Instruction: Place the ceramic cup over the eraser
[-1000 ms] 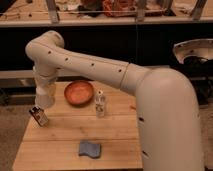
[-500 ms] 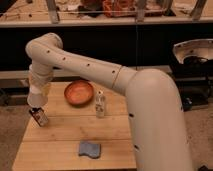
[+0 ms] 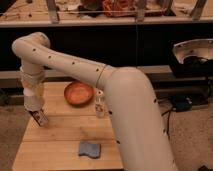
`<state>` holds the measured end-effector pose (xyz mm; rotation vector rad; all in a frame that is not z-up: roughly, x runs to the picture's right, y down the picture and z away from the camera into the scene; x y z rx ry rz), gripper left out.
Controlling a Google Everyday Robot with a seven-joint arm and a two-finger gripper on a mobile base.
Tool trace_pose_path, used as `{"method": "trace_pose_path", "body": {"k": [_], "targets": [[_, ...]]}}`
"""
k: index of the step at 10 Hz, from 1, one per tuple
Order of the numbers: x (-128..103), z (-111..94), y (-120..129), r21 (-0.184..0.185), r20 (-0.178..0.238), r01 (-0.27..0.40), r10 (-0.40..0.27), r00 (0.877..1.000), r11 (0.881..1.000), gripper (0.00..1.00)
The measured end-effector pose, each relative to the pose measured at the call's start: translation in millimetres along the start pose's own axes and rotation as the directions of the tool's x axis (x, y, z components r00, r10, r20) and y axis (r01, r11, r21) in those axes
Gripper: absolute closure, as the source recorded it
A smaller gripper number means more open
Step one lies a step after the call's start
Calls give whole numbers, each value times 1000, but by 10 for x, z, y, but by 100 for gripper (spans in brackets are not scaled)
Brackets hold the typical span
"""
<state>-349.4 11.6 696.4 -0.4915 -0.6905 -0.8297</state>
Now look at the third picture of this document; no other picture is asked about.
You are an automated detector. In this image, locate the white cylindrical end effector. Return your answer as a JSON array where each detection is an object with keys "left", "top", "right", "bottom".
[{"left": 23, "top": 88, "right": 44, "bottom": 111}]

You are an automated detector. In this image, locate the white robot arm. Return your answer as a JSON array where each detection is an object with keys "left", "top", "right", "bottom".
[{"left": 12, "top": 32, "right": 178, "bottom": 171}]

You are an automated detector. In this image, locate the orange ceramic bowl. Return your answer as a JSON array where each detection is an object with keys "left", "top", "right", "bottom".
[{"left": 64, "top": 81, "right": 94, "bottom": 106}]

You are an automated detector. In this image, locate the blue eraser sponge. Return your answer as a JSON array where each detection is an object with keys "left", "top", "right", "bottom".
[{"left": 78, "top": 141, "right": 101, "bottom": 159}]

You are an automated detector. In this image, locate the small dark card box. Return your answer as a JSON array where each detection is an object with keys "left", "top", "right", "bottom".
[{"left": 30, "top": 110, "right": 48, "bottom": 127}]

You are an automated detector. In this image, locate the small clear glass bottle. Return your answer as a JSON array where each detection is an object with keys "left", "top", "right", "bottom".
[{"left": 95, "top": 90, "right": 105, "bottom": 118}]

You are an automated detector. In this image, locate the orange basket on shelf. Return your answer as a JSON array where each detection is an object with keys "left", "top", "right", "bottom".
[{"left": 102, "top": 0, "right": 135, "bottom": 17}]

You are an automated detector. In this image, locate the silver metal dome lamp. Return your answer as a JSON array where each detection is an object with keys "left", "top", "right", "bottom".
[{"left": 172, "top": 38, "right": 213, "bottom": 64}]

